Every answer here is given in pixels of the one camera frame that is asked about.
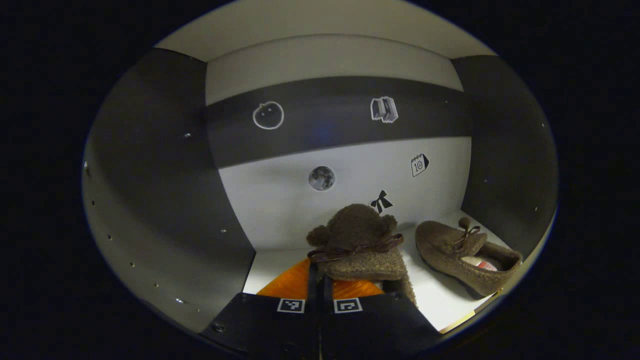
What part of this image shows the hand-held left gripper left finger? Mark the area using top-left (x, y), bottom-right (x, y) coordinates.
top-left (200, 257), bottom-right (321, 358)

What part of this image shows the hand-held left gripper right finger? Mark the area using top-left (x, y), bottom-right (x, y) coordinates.
top-left (320, 272), bottom-right (443, 358)

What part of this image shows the brown fuzzy shoe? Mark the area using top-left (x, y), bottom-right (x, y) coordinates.
top-left (415, 216), bottom-right (524, 300)
top-left (306, 203), bottom-right (418, 307)

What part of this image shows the white shoe cabinet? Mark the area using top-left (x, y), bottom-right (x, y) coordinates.
top-left (81, 0), bottom-right (559, 335)

